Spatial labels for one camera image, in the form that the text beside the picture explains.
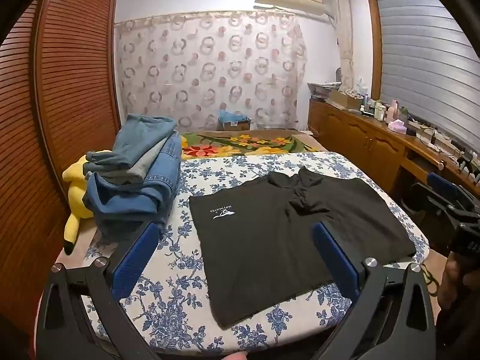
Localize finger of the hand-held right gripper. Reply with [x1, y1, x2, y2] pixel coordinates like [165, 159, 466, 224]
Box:
[427, 172, 480, 214]
[410, 182, 464, 230]

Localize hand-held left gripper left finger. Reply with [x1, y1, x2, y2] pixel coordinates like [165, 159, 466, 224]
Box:
[35, 222, 162, 360]

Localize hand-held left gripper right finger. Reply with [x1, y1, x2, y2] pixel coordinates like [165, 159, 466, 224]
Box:
[313, 222, 437, 360]

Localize black pants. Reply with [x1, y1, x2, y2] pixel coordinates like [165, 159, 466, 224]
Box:
[187, 166, 417, 331]

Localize person's right hand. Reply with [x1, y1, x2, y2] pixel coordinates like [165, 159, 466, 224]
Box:
[437, 254, 466, 310]

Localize blue denim folded jeans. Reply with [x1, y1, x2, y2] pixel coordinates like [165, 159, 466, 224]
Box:
[82, 135, 184, 238]

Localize blue floral sheet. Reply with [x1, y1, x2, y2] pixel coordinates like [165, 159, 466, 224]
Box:
[35, 152, 430, 357]

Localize wooden cabinet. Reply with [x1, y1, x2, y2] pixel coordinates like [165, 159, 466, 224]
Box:
[307, 97, 480, 196]

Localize pale grey folded jeans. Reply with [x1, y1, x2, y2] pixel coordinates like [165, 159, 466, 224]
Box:
[125, 137, 177, 181]

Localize yellow plush toy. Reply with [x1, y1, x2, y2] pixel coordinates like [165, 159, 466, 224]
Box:
[62, 137, 188, 254]

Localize grey window blind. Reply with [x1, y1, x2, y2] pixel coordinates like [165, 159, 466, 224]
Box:
[375, 0, 480, 151]

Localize light blue folded jeans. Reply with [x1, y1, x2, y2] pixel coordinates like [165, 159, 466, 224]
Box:
[86, 114, 179, 167]

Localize open flat cardboard box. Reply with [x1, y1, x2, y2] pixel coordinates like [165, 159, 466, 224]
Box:
[329, 89, 362, 109]

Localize flower pattern blanket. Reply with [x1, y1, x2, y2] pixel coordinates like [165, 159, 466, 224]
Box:
[180, 129, 323, 160]

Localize lace window curtain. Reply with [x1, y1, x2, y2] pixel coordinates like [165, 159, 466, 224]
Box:
[330, 0, 357, 92]

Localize wooden louvered wardrobe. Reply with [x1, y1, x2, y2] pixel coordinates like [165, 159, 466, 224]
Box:
[0, 0, 122, 331]

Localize ring pattern curtain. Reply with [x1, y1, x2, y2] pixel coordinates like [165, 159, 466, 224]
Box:
[114, 11, 308, 132]

